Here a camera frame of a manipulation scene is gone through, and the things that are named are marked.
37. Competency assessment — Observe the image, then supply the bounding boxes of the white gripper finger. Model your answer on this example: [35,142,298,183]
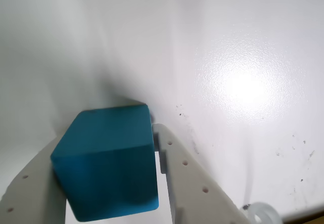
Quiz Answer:
[0,134,68,224]
[151,123,252,224]

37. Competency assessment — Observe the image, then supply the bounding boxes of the blue cube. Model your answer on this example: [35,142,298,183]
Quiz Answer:
[50,104,160,222]

